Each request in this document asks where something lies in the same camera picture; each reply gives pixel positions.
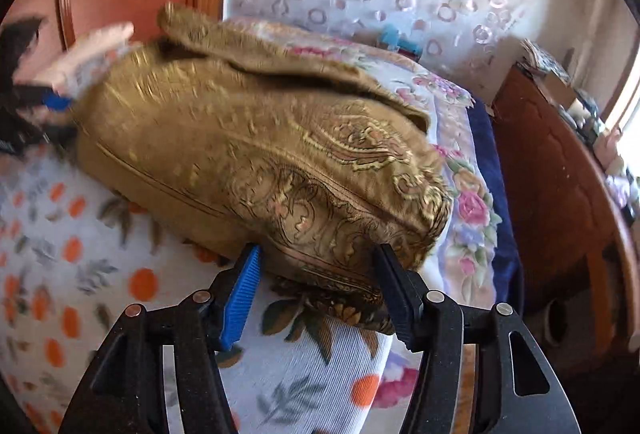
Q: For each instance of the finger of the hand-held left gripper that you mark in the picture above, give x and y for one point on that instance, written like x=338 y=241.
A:
x=57 y=102

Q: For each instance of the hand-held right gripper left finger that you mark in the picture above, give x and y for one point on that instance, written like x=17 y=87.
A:
x=242 y=299

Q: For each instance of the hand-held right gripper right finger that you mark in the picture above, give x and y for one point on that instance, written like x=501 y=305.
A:
x=395 y=299

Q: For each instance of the blue box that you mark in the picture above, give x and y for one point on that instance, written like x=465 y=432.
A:
x=399 y=41

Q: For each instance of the golden brown patterned cloth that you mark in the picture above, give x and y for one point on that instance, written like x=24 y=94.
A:
x=225 y=138

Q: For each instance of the clutter of desk things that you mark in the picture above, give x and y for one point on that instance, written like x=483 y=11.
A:
x=585 y=113

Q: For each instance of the navy blue sheet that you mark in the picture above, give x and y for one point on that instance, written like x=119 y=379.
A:
x=505 y=264

